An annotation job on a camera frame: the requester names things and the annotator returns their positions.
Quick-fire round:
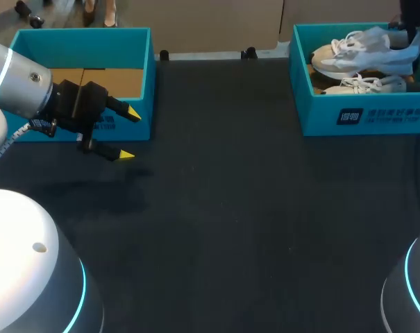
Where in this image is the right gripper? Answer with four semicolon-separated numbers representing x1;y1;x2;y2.
399;0;420;49

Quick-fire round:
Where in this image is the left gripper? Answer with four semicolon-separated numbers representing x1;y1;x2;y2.
28;79;142;162

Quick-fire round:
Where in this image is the white and grey shoe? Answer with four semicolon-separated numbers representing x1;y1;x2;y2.
310;27;420;79
319;74;408;96

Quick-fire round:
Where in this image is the teal box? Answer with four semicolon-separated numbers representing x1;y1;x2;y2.
8;27;158;143
288;22;420;137

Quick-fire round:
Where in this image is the white cable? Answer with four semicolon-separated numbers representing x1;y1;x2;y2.
0;119;33;171

